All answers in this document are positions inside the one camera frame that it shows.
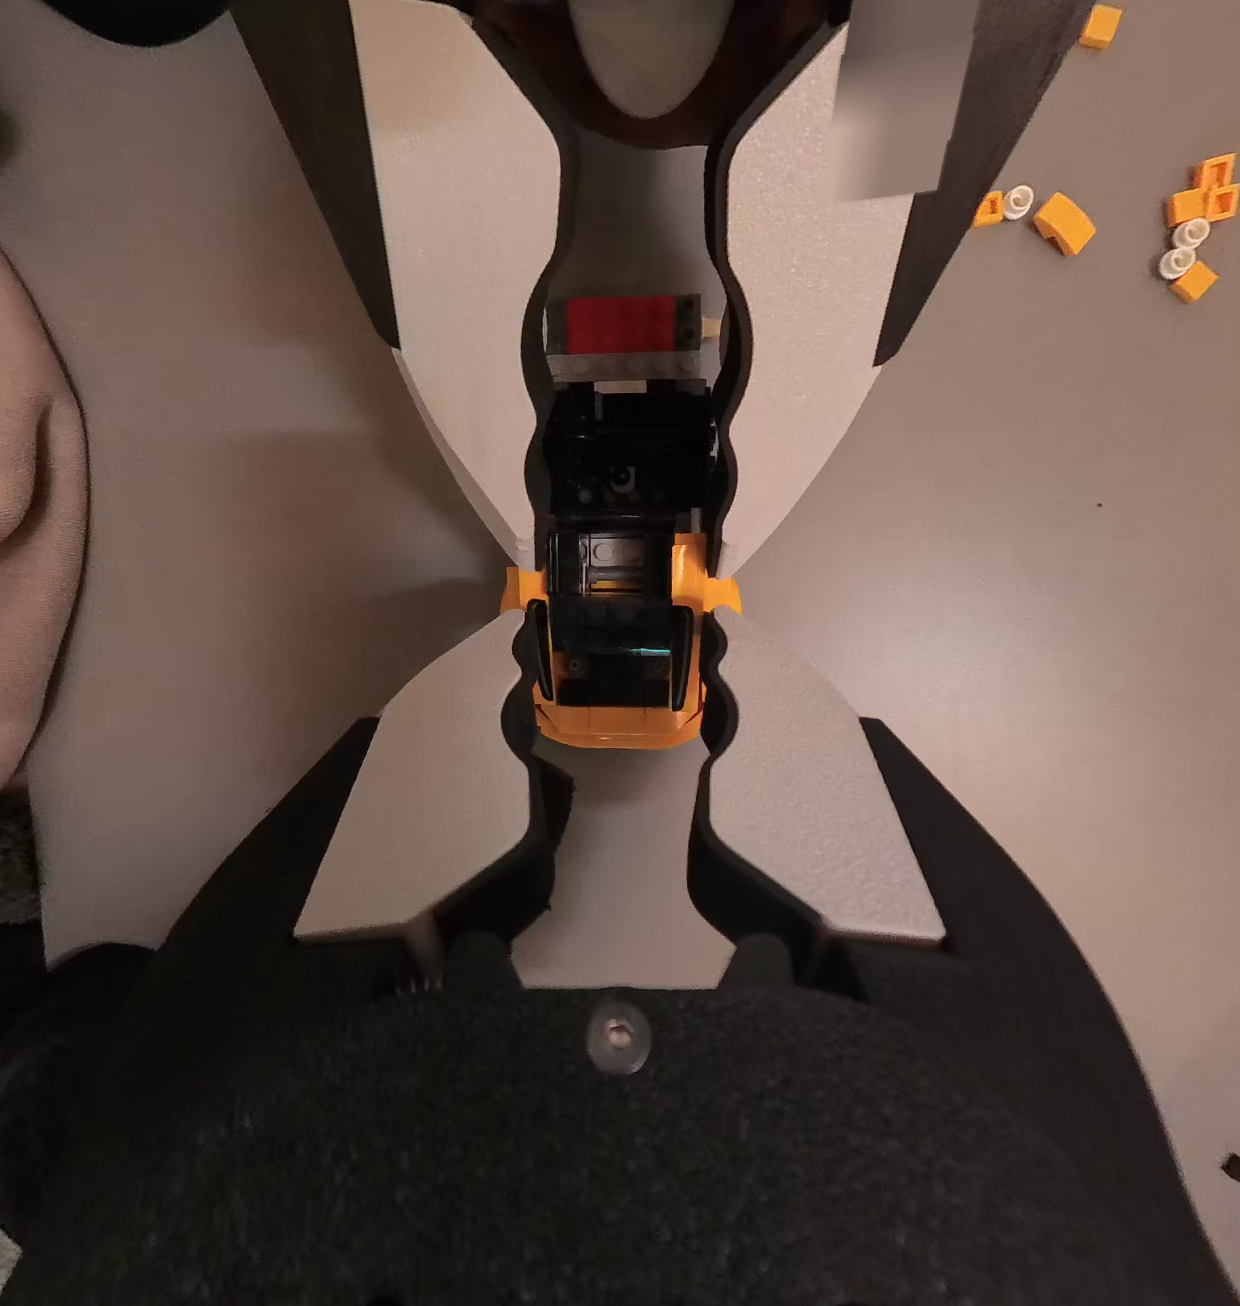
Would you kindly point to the person's left hand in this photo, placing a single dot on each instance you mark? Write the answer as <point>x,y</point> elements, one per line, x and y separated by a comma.
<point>640,130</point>

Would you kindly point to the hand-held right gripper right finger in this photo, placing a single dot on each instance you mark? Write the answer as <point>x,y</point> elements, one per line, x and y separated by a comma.
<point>812,817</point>

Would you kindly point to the orange and black lego car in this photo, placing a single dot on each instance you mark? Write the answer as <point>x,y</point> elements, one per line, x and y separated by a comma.
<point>619,695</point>

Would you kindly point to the small orange lego pieces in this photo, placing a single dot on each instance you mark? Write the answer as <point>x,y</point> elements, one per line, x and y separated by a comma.
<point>1064,222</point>

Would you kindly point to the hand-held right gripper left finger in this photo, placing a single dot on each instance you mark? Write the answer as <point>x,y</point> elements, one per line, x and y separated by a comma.
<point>426,805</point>

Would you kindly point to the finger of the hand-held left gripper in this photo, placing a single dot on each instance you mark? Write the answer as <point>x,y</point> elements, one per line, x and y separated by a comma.
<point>793,306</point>
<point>456,256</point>

